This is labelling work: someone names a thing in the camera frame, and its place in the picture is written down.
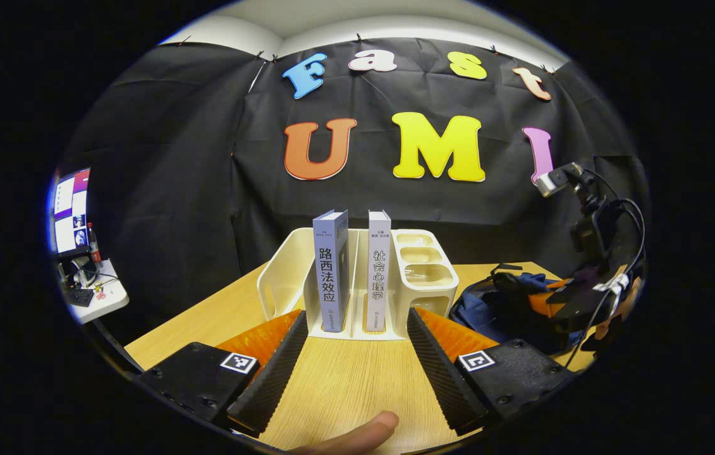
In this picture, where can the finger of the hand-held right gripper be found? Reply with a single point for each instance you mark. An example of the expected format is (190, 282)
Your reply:
(543, 302)

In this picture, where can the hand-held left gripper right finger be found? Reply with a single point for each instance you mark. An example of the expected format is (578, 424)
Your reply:
(439, 373)

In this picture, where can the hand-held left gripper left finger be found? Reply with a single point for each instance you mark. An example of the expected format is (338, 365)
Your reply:
(275, 373)

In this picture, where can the blue schoolbag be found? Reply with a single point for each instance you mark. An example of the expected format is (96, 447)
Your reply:
(483, 309)

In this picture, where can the cream plastic bookshelf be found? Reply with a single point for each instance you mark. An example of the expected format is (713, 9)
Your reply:
(423, 278)

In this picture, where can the white book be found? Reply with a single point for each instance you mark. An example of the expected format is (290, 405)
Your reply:
(378, 272)

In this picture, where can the white side table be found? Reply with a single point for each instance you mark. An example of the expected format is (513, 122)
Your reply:
(110, 297)

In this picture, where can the black keyboard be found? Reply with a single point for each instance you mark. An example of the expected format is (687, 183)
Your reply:
(81, 297)

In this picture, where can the red bottle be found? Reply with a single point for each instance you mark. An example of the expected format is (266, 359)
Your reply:
(94, 243)

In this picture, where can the black backdrop cloth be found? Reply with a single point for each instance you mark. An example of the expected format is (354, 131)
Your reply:
(193, 158)

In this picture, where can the computer monitor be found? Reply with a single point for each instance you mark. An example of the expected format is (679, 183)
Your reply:
(71, 212)

